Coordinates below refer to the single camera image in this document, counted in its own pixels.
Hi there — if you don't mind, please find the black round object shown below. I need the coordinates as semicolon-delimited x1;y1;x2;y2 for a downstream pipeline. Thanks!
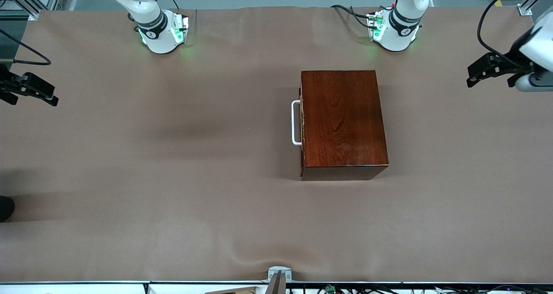
0;196;15;222

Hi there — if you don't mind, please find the dark brown wooden cabinet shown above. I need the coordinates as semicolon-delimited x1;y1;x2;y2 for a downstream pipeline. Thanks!
299;70;389;181

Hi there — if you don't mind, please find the wooden drawer with white handle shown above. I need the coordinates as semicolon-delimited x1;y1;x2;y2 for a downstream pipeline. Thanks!
291;86;305;170

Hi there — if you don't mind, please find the brown cardboard piece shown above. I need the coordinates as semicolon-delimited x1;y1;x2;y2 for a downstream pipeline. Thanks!
205;287;260;294

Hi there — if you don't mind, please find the brown table cover cloth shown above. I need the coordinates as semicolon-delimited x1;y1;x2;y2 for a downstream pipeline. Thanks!
0;6;553;284

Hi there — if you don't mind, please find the grey metal camera bracket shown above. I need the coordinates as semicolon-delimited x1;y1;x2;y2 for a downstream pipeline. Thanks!
261;266;292;294

